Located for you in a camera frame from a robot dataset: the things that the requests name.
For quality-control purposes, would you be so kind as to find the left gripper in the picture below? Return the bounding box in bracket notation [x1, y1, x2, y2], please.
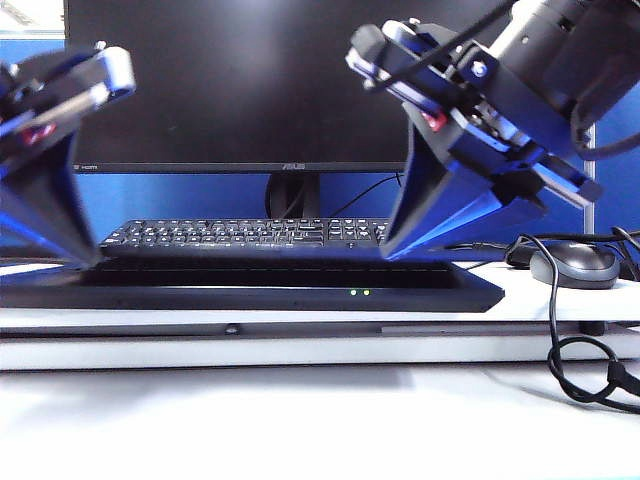
[0, 40, 137, 270]

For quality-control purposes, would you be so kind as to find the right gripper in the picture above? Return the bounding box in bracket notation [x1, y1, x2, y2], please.
[343, 17, 605, 263]

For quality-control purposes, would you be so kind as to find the black Hasee laptop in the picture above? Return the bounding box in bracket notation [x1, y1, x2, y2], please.
[0, 253, 505, 314]

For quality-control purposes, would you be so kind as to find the black laptop power adapter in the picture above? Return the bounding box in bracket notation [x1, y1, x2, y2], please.
[505, 239, 539, 271]

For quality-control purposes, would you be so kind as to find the black grey Logitech mouse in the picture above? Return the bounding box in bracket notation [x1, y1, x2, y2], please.
[528, 243, 621, 290]

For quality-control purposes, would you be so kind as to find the black Logitech keyboard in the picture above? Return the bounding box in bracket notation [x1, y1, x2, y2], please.
[98, 216, 401, 260]

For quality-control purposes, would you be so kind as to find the black ASUS monitor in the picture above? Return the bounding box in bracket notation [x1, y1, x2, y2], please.
[63, 0, 511, 221]

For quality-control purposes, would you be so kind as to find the black adapter mains cord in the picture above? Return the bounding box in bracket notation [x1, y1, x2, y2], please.
[447, 242, 511, 266]

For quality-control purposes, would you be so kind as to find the grey partition post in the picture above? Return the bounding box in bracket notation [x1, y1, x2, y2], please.
[582, 122, 597, 236]

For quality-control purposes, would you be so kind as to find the black cable with ferrite bead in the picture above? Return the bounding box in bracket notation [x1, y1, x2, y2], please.
[519, 232, 640, 416]

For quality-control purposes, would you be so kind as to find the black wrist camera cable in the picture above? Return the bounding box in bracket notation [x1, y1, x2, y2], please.
[363, 0, 514, 94]

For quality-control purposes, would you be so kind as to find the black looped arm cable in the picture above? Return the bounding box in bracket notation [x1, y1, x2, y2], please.
[569, 74, 640, 162]

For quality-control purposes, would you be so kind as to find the thick black power cord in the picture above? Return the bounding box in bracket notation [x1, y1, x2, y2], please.
[612, 225, 640, 281]

